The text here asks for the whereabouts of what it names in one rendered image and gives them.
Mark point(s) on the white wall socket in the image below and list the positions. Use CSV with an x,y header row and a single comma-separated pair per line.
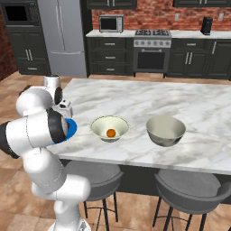
x,y
177,16
221,16

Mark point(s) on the dark drawer cupboard run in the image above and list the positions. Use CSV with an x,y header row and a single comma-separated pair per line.
x,y
109,55

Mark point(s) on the grey metal bowl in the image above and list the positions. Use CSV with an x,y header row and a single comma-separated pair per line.
x,y
165,132

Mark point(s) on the cream bowl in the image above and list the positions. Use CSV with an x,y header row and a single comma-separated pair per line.
x,y
102,124

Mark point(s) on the dark wall cupboard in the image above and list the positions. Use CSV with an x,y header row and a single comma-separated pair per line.
x,y
111,3
201,3

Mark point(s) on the silver fridge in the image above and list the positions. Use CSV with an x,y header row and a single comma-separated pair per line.
x,y
64,33

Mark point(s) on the dark kitchen island base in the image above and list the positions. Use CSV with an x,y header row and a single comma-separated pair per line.
x,y
138,180

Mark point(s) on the grey bar stool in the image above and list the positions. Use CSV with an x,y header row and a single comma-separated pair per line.
x,y
189,189
99,177

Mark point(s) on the dark tall cupboard run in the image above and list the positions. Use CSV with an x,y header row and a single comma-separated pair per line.
x,y
30,51

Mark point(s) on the blue plate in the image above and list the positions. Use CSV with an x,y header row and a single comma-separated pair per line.
x,y
71,127

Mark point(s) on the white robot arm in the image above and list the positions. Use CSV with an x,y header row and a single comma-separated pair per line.
x,y
36,132

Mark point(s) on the silver microwave oven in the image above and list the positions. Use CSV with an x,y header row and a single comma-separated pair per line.
x,y
111,23

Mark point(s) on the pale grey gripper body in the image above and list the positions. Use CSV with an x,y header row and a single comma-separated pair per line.
x,y
67,112

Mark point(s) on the black built-in wall oven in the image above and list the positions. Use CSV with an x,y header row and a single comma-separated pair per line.
x,y
19,13

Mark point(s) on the black coffee machine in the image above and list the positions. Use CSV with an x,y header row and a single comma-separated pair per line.
x,y
206,25

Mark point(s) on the silver range with hob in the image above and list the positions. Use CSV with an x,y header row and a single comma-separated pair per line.
x,y
152,51

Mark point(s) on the dark door cupboard run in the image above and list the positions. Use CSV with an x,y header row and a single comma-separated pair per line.
x,y
198,58

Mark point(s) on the orange fruit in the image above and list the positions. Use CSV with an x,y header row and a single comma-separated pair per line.
x,y
111,133

